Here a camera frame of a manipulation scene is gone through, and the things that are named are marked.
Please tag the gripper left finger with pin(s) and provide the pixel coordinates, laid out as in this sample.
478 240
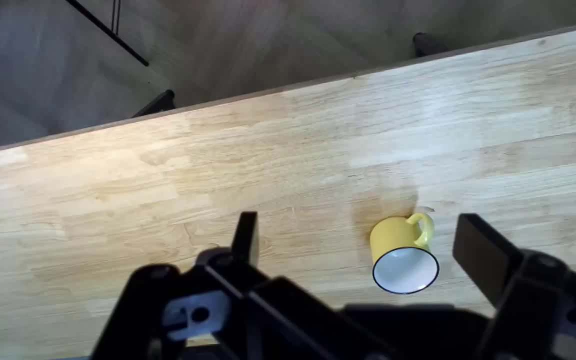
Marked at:
228 295

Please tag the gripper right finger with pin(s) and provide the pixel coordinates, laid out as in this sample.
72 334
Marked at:
523 285

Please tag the yellow enamel mug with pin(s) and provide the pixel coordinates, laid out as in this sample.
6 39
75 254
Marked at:
404 252

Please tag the black stand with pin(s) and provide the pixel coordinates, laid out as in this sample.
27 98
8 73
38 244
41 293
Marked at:
113 37

